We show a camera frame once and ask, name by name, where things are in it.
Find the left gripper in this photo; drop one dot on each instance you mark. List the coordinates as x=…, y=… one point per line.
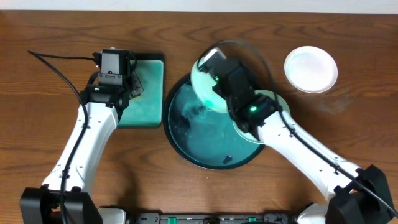
x=135, y=86

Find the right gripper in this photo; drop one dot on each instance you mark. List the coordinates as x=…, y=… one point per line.
x=250, y=82

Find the mint plate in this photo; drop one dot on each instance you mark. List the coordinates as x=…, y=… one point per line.
x=202, y=82
x=248, y=136

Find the white plate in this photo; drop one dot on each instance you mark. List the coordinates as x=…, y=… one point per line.
x=311, y=69

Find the green scrub sponge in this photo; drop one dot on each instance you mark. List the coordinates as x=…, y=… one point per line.
x=137, y=98

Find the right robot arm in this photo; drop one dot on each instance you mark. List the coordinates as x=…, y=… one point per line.
x=353, y=194

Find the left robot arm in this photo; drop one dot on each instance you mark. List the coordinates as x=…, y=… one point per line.
x=65, y=194

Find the rectangular green tray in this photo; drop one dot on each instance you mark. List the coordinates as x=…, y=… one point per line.
x=150, y=68

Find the round dark teal tray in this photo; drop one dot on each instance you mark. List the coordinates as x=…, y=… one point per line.
x=200, y=135

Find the small black debris piece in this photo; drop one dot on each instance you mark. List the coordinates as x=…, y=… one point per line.
x=227, y=159

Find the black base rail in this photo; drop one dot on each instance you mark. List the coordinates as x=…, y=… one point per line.
x=157, y=218

